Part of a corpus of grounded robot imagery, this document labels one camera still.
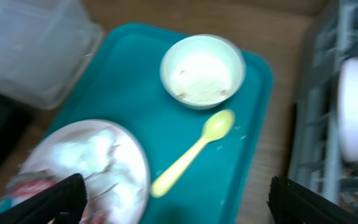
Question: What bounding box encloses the grey dish rack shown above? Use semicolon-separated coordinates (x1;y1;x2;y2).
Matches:
288;0;358;216

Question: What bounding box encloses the teal plastic tray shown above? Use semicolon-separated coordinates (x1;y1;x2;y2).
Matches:
48;23;273;223

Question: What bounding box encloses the white bowl with rice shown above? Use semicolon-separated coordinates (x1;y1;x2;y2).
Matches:
160;34;246;110

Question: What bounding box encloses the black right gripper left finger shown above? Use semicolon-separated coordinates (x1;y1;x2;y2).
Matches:
0;173;88;224

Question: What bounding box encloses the crumpled white tissue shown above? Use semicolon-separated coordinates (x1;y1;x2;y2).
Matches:
42;129;136;194

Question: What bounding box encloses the yellow plastic spoon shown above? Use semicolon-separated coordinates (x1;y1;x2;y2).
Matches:
150;110;235;198

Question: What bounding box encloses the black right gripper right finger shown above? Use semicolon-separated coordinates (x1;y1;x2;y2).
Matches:
267;175;358;224

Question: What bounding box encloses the clear plastic bin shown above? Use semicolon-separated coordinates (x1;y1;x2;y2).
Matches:
0;0;104;110

